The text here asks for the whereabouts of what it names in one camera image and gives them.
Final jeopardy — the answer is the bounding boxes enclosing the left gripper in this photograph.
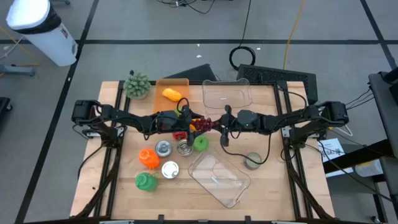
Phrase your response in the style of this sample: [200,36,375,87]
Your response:
[156,105,201,147]

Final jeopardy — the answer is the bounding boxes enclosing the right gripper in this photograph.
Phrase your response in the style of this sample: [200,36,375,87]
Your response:
[217,105,260,147]

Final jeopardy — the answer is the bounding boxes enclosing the purple toy grape bunch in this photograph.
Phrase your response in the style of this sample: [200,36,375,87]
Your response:
[194,117,220,133]

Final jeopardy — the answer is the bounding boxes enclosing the green toy apple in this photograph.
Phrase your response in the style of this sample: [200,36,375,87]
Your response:
[193,136,210,152]

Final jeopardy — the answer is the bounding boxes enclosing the clear plastic bin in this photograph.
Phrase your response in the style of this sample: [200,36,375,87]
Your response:
[187,151,251,208]
[201,78,253,110]

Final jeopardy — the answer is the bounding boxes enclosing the silver-lid tin can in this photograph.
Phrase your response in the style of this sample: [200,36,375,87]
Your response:
[154,139,174,158]

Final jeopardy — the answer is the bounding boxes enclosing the yellow toy mango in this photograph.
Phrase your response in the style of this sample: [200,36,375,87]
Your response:
[161,88,183,103]

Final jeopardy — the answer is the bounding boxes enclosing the blue red label can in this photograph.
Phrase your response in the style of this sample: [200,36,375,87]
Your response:
[244,151,262,170]

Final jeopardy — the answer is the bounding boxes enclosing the Van Camp's tuna can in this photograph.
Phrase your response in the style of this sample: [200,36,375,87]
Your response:
[160,160,180,180]

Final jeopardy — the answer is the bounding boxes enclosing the orange plastic squeeze bottle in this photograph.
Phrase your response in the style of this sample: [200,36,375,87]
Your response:
[138,147,161,170]

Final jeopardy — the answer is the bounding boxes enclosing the green plastic squeeze bottle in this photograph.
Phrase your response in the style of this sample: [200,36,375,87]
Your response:
[135,172,159,193]

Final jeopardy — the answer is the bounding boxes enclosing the orange wooden tray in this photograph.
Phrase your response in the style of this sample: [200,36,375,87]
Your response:
[153,78,190,114]

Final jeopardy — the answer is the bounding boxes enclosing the black flat panel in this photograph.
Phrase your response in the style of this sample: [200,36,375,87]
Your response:
[164,63,218,83]

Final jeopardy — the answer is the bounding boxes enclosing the black perforated metal panel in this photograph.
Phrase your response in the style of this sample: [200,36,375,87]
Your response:
[236,63,318,105]

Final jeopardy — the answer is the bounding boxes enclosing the green artificial succulent plant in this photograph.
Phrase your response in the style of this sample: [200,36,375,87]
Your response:
[123,72,152,100]

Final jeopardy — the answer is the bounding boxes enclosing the white printed paper sheet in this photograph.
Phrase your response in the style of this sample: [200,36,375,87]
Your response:
[317,138,346,163]

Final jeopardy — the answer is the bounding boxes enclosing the white box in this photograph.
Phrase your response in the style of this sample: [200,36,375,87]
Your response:
[354,159,384,178]

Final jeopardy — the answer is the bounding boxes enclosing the black cart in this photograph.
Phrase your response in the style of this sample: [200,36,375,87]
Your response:
[323,67,398,224]

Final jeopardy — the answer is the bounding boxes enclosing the white trash can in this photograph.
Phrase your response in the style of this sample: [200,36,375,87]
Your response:
[5,0,78,67]

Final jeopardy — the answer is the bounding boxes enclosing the grey stand foot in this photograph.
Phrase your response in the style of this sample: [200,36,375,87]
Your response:
[0,63,35,77]

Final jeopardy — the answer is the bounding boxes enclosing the black equipment base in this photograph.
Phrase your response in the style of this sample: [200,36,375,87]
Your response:
[0,96,13,125]

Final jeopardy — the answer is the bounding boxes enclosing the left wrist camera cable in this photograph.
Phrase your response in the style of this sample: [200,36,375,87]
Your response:
[176,97,190,110]

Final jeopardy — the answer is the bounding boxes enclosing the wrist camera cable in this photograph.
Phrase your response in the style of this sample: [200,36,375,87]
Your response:
[176,97,190,110]
[221,132,273,166]

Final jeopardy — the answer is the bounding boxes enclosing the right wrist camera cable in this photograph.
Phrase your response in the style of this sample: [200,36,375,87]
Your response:
[221,132,273,166]

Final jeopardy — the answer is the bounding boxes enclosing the coiled black floor cable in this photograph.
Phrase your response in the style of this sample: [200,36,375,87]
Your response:
[229,0,257,71]

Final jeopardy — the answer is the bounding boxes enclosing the black aluminium rig frame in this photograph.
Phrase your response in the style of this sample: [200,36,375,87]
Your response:
[70,80,335,220]

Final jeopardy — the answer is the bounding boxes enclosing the black arm base cable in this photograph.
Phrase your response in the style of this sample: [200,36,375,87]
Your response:
[76,144,105,180]

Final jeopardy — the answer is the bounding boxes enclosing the yellow cable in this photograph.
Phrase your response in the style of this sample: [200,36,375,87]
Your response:
[282,0,307,70]

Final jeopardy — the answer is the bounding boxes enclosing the black cable bundle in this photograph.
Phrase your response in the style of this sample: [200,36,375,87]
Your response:
[155,0,218,15]

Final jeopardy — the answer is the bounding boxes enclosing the white cable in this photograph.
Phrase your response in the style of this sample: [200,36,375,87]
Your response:
[329,123,354,138]

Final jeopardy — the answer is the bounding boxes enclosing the black arm power cables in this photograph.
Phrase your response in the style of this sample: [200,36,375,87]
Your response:
[337,88,374,110]

